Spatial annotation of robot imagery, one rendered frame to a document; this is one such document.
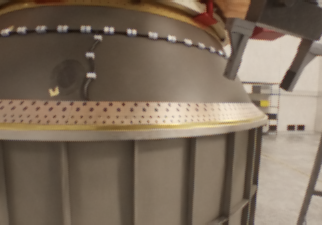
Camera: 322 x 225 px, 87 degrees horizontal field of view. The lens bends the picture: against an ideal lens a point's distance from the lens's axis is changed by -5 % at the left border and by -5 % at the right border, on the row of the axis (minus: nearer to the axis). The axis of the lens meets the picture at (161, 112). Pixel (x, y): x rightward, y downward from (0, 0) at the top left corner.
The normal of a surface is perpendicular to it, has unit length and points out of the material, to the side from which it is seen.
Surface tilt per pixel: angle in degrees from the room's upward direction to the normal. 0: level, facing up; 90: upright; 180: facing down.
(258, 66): 90
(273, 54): 90
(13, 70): 62
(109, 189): 90
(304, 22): 113
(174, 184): 90
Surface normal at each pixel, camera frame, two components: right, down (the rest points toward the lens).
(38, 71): 0.00, -0.40
